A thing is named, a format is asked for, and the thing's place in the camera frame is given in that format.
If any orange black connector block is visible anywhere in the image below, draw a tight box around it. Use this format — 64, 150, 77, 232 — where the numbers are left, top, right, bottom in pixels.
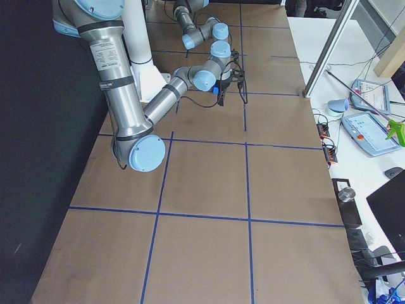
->
316, 123, 330, 139

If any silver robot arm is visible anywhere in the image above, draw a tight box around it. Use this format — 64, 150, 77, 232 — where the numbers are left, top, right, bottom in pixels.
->
173, 0, 229, 50
53, 1, 246, 172

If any far teach pendant tablet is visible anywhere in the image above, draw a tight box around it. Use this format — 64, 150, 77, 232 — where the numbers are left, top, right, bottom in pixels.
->
351, 79, 390, 115

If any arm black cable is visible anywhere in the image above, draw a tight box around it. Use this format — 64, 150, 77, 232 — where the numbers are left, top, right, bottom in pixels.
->
178, 47, 249, 109
163, 0, 235, 51

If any small metal cup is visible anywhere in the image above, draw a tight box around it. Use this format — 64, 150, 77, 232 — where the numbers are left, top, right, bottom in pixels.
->
337, 187, 356, 203

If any black computer mouse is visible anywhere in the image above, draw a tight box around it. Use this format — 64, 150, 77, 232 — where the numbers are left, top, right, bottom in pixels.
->
383, 167, 404, 179

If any green handled reacher grabber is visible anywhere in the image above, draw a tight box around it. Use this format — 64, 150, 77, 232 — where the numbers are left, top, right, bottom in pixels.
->
325, 70, 405, 147

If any near teach pendant tablet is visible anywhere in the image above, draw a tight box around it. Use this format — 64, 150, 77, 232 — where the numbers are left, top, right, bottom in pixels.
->
342, 111, 402, 156

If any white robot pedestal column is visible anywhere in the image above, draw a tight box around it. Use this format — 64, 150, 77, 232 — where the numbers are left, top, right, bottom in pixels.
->
121, 0, 171, 103

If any teach pendant tablet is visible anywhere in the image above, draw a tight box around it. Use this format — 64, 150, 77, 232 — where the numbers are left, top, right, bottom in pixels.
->
351, 79, 390, 115
342, 111, 402, 156

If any black box under cup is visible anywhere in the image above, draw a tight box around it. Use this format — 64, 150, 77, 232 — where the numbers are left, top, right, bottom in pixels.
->
332, 178, 363, 229

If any aluminium frame post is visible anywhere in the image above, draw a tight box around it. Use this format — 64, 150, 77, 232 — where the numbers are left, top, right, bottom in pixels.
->
302, 0, 359, 98

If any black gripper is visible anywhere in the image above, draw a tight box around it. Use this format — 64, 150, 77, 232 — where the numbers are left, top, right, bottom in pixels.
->
216, 49, 246, 106

